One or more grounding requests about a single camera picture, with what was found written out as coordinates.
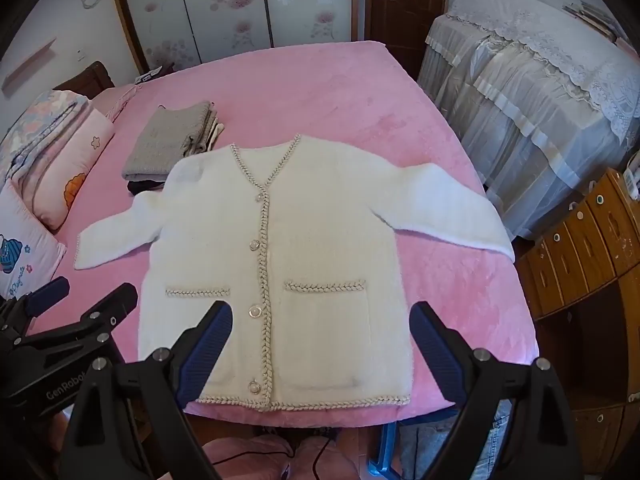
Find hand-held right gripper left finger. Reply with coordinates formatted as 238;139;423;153
59;301;234;480

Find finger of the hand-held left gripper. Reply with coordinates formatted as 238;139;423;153
22;276;71;317
64;282;139;342

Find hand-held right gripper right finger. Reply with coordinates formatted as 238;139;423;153
409;301;583;480

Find white braid-trimmed cardigan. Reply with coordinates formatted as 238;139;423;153
74;133;516;413

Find folded grey clothes stack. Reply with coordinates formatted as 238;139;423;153
121;101;216;182

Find pink pillow with bag print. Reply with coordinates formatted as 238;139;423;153
0;179;68;302

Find person's pink pants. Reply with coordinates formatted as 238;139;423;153
202;432;353;480

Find dark folded garment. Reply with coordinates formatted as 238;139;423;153
126;178;169;196

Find floral folded quilt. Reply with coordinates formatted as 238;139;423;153
0;89;92;183

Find wooden drawer cabinet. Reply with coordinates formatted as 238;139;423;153
515;167;640;463

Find beige folded garment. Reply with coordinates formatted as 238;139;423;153
186;109;224;157

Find dark wooden headboard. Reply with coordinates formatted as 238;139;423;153
52;61;117;94

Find lace-covered furniture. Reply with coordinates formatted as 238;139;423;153
416;0;640;242

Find pink fleece bed blanket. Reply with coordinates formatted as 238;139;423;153
25;40;541;428

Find floral sliding-door wardrobe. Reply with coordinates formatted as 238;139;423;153
107;0;369;75

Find brown wooden door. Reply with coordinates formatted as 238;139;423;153
356;0;452;82

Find stack of books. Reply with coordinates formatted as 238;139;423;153
562;1;622;42

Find black cable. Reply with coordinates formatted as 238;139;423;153
209;429;342;480

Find wooden wall shelf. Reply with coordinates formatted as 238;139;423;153
0;42;57;97

